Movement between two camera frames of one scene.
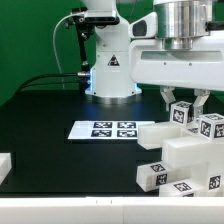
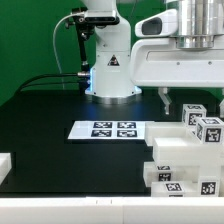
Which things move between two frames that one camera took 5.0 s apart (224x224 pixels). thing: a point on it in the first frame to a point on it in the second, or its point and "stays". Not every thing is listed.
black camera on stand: (84, 21) stays
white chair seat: (207, 178) to (192, 173)
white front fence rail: (113, 210) stays
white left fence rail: (5, 165) stays
